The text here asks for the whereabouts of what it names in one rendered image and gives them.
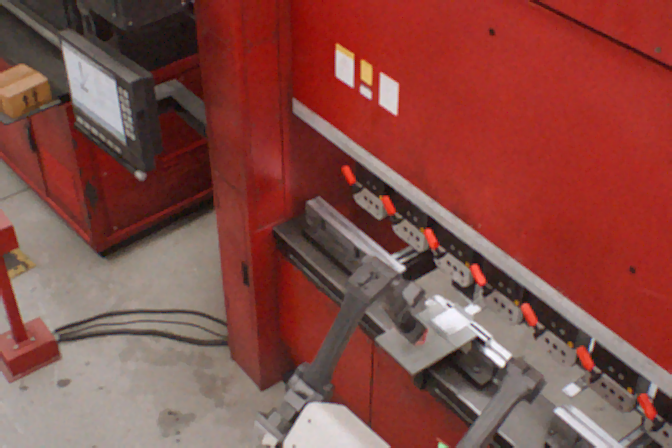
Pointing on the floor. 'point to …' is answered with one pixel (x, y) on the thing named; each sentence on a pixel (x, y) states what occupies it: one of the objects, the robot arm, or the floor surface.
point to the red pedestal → (18, 342)
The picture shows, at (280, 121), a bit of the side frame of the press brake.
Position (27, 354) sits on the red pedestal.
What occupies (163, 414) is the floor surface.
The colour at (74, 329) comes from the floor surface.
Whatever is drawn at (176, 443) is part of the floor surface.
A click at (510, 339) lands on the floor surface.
